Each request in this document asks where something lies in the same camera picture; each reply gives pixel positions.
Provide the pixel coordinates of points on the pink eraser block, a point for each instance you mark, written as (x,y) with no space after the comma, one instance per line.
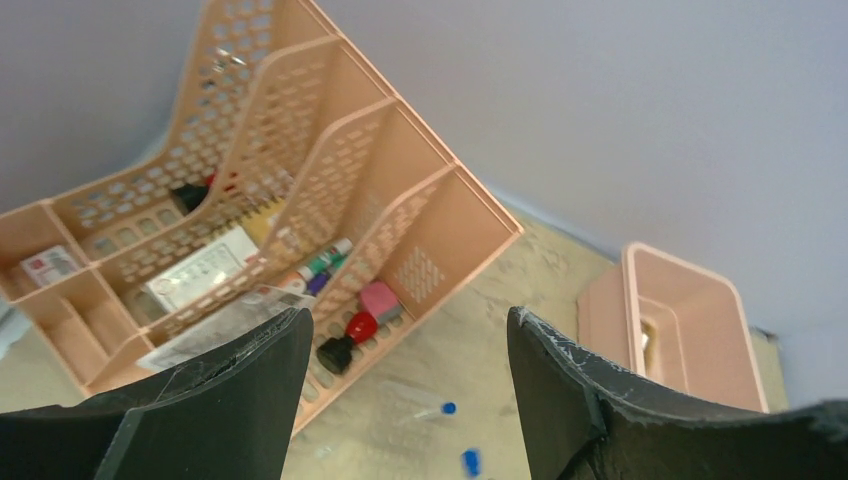
(379,300)

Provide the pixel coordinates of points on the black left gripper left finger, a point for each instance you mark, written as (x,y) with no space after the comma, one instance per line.
(226,414)

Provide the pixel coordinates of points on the clear plastic ruler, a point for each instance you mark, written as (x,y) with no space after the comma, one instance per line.
(230,322)

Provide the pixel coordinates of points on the white boxed item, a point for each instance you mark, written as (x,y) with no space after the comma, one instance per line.
(198,273)

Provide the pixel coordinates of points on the small white red box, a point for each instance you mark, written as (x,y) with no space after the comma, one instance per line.
(49,266)

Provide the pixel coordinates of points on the orange perforated file organizer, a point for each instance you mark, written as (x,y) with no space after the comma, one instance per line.
(325,149)

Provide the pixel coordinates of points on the brown bristle tube brush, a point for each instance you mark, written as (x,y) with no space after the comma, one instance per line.
(648,342)

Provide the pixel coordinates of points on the red black stamp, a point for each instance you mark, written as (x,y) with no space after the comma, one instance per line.
(336,353)

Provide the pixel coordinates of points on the pink plastic bin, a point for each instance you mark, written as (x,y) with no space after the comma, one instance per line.
(704,346)

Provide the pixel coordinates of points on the black red item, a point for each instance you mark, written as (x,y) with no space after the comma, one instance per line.
(190,196)

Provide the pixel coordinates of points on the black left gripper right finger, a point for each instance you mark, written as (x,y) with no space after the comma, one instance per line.
(585,417)

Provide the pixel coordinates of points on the blue capped tube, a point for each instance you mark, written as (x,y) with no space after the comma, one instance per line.
(411,404)
(471,463)

